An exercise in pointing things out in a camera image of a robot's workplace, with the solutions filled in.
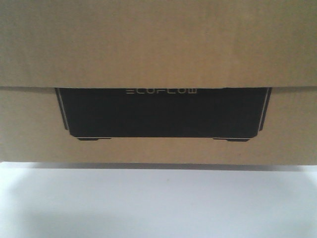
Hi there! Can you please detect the brown cardboard Ecoflow box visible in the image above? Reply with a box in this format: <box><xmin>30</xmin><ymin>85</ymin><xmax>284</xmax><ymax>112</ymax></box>
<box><xmin>0</xmin><ymin>0</ymin><xmax>317</xmax><ymax>165</ymax></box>

